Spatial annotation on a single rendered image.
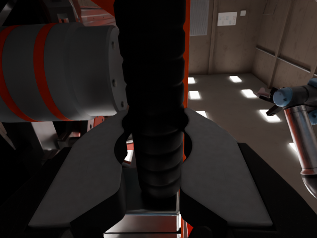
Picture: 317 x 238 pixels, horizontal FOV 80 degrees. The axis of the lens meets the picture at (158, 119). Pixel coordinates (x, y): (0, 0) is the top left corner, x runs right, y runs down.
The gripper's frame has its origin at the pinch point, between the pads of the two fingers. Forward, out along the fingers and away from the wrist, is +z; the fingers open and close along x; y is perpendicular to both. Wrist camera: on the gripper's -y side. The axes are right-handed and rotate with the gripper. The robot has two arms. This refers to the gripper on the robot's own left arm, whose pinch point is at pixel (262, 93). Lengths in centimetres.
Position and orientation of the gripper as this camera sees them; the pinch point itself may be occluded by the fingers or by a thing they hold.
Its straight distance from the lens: 130.8
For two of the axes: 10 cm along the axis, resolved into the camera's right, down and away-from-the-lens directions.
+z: -2.0, -4.8, 8.5
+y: 0.8, -8.8, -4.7
